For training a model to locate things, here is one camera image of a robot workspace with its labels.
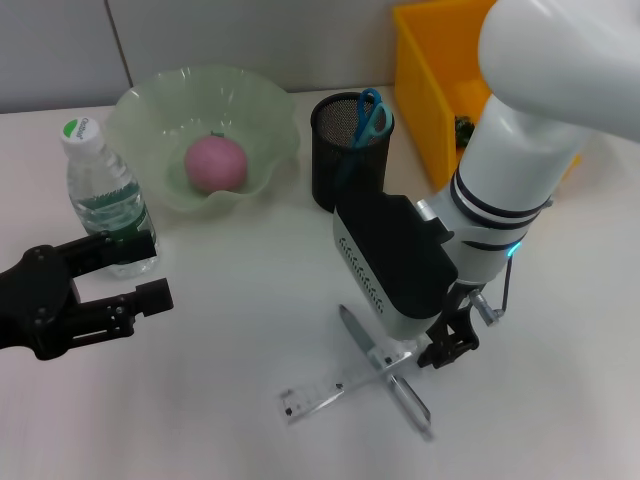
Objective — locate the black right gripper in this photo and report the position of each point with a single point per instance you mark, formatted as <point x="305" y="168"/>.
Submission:
<point x="455" y="310"/>

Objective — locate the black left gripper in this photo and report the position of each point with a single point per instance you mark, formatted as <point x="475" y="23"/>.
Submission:
<point x="35" y="300"/>

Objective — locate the pink peach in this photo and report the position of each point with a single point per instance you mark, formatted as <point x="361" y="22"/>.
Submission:
<point x="216" y="162"/>

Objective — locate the pale green glass fruit plate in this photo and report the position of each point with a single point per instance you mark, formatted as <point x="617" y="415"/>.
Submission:
<point x="150" y="125"/>

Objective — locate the silver grey pen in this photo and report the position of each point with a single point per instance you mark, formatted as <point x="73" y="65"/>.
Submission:
<point x="357" y="332"/>

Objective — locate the black mesh pen cup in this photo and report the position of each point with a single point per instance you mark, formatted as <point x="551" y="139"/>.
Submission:
<point x="325" y="165"/>

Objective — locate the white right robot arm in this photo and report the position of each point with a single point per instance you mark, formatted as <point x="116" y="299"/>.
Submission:
<point x="525" y="150"/>

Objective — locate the clear plastic ruler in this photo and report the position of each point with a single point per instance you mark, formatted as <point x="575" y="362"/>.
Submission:
<point x="310" y="400"/>

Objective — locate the clear water bottle green label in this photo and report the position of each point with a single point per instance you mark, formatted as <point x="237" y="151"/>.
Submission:
<point x="105" y="190"/>

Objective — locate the blue scissors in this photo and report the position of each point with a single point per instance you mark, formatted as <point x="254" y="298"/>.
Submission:
<point x="361" y="139"/>

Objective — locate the green plastic wrapper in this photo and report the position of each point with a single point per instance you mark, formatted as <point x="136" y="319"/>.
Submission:
<point x="462" y="127"/>

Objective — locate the yellow plastic storage bin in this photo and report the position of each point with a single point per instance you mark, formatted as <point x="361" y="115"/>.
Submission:
<point x="425" y="100"/>

